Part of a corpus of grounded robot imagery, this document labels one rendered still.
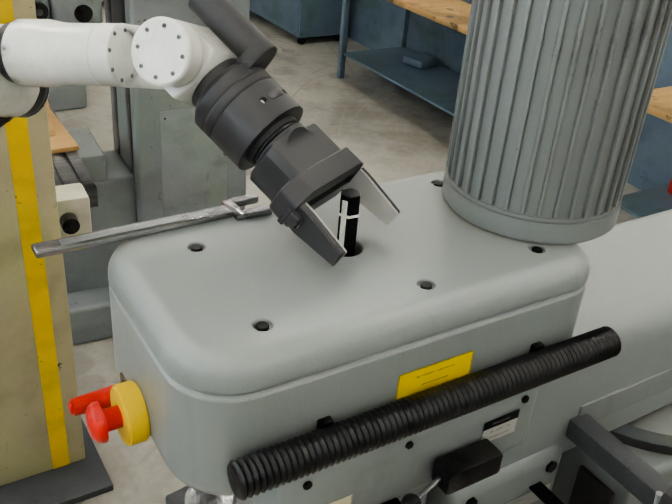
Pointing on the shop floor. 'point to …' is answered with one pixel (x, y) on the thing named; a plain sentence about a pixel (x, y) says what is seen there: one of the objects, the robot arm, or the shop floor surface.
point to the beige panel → (37, 327)
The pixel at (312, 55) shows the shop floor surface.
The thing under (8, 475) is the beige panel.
